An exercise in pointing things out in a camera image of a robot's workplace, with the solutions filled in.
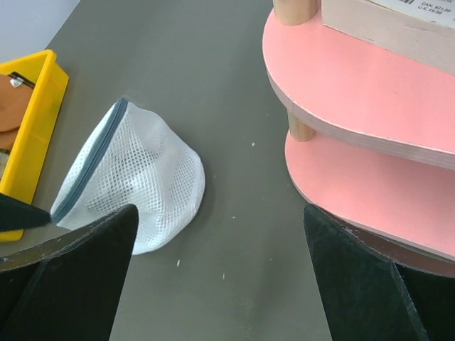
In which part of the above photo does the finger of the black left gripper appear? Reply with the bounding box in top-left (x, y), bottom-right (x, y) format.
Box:
top-left (0, 194), bottom-right (50, 231)

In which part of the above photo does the pink three-tier shelf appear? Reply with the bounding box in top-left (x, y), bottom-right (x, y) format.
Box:
top-left (262, 1), bottom-right (454, 271)

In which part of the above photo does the teal paperback book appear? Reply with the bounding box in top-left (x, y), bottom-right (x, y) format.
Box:
top-left (321, 1), bottom-right (454, 75)

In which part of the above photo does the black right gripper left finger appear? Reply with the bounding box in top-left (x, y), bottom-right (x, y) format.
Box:
top-left (1, 205), bottom-right (139, 340)

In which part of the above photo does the yellow plastic bin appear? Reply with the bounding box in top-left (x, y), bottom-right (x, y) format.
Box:
top-left (0, 49), bottom-right (70, 243)

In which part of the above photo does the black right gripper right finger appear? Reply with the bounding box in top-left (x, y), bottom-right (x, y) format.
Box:
top-left (303, 204), bottom-right (454, 340)

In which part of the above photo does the orange bra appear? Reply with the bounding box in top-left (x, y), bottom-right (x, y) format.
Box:
top-left (1, 72), bottom-right (35, 153)

